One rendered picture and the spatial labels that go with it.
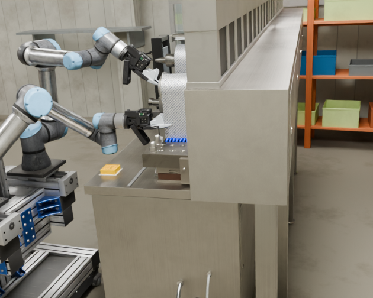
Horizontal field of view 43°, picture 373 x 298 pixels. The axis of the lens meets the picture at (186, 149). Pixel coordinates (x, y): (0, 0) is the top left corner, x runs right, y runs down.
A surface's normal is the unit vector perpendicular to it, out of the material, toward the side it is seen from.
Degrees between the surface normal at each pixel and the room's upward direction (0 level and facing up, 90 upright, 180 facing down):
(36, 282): 0
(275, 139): 90
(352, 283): 0
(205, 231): 90
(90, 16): 90
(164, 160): 90
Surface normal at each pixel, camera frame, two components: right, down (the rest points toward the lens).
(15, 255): 0.95, 0.04
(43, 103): 0.61, 0.15
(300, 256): -0.06, -0.94
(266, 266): -0.24, 0.33
